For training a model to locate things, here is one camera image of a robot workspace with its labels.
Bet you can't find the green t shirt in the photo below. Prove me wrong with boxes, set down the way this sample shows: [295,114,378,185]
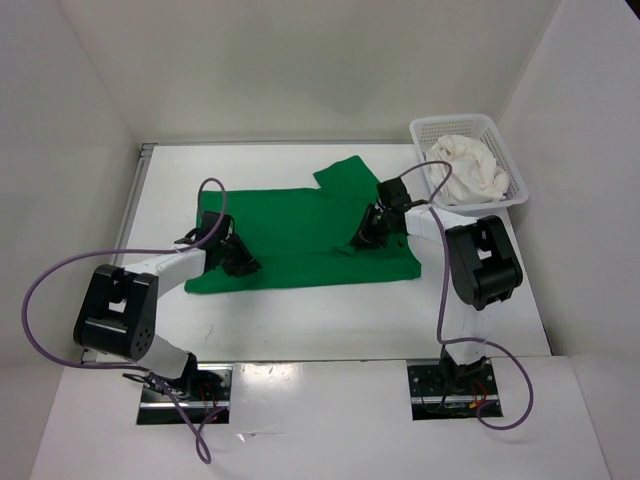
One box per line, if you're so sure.
[184,156,421,294]

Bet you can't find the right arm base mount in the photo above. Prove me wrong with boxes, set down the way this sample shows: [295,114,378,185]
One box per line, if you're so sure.
[406,359,503,421]

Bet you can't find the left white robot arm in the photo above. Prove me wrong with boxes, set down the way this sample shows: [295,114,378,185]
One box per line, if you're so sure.
[73,229,261,400]

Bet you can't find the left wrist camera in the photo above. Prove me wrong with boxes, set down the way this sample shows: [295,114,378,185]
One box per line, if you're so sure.
[200,211,235,242]

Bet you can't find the white plastic basket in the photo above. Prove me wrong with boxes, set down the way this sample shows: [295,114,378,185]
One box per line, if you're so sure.
[409,114,529,216]

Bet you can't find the white t shirt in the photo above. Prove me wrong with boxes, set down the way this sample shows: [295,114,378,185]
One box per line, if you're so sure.
[425,135,509,206]

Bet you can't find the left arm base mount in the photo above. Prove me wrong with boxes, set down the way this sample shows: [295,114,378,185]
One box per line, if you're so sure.
[136,363,233,426]

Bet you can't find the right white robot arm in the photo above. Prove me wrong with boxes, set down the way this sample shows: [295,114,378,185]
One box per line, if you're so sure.
[349,200,523,393]

